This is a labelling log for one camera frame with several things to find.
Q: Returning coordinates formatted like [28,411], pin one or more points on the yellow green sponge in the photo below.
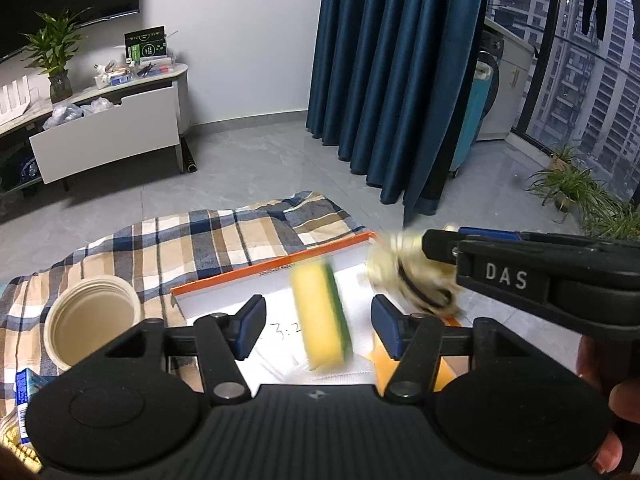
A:
[320,320]

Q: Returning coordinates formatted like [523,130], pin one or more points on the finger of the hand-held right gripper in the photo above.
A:
[440,247]

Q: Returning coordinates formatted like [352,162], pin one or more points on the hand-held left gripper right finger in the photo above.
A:
[387,327]

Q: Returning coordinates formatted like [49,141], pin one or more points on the clear plastic bag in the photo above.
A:
[100,106]

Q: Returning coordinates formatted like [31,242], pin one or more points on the clear organizer tray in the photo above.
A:
[130,74]

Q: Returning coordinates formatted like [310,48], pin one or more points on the beige cup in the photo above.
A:
[90,315]

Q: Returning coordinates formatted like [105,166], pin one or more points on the bluish plastic bag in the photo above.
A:
[62,116]

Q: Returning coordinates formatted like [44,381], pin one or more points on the green black box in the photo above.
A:
[146,46]

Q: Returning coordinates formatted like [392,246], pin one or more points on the person's right hand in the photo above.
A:
[625,400]

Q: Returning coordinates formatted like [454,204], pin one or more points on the blue curtain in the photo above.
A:
[400,70]

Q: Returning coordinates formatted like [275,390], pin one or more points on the balcony potted plant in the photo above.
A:
[617,222]
[570,185]

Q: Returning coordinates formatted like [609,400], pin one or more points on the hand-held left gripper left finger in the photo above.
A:
[252,327]

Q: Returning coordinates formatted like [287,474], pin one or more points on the orange white cardboard box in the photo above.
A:
[277,310]

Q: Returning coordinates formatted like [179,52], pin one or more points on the white router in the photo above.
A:
[15,102]

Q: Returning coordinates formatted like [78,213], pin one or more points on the blue bag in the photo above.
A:
[29,172]

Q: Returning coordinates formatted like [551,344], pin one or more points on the plaid blanket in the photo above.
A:
[200,240]

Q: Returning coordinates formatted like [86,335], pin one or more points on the blue packet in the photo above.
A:
[30,400]

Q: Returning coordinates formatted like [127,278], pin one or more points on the white drawer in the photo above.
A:
[110,135]

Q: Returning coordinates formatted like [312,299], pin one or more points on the potted plant in dark vase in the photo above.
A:
[55,50]

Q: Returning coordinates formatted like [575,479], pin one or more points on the white washing machine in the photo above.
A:
[510,85]

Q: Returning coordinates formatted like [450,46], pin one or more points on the teal suitcase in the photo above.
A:
[472,120]

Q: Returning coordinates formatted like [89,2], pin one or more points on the television stand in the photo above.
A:
[100,105]

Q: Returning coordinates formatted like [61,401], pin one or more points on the balcony window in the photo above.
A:
[590,90]

